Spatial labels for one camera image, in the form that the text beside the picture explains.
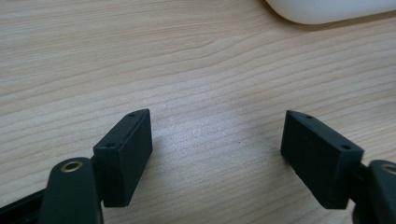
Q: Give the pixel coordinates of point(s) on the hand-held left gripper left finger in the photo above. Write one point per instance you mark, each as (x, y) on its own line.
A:
(124, 161)

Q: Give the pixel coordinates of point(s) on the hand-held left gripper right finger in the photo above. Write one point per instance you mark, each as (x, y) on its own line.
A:
(317, 158)

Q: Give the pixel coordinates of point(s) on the white bowl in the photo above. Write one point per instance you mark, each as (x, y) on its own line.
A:
(330, 9)

